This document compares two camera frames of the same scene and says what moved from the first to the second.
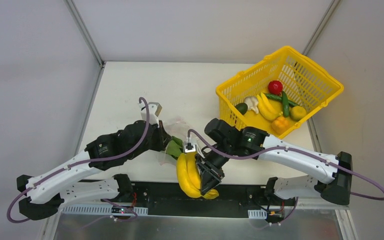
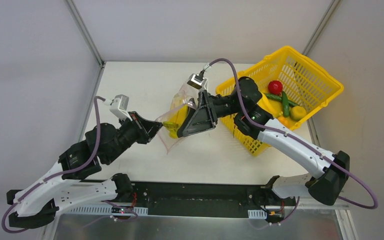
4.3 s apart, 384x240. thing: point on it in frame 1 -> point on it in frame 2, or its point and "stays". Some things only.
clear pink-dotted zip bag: [178, 127] -> [183, 100]
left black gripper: [162, 138] -> [137, 125]
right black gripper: [208, 168] -> [210, 109]
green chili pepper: [286, 108] stays
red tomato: [275, 87] stays
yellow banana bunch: [189, 177] -> [178, 115]
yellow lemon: [297, 112] stays
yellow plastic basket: [308, 84] stays
